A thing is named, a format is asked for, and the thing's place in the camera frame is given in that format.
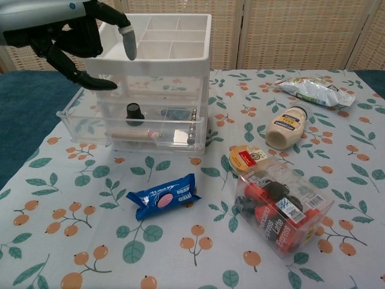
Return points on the wooden pencil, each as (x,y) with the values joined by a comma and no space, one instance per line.
(132,134)

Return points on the blue cookie pack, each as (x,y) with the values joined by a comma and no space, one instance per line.
(162,197)

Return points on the small black cone bottle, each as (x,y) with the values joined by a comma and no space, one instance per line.
(134,116)

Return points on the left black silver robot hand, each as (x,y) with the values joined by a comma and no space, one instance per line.
(45,15)

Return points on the mayonnaise squeeze bottle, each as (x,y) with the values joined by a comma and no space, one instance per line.
(285,126)

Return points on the floral leaf berry tablecloth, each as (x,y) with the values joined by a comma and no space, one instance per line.
(90,256)

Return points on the round yellow red tin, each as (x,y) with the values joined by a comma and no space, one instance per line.
(245,158)

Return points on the white green snack bag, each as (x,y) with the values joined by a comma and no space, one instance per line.
(312,90)

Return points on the clear drawer with pencil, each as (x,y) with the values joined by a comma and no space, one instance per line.
(84,129)

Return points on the clear box of coffee capsules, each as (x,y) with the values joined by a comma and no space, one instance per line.
(279,210)

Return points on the white drawer organizer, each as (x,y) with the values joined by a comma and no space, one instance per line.
(150,64)

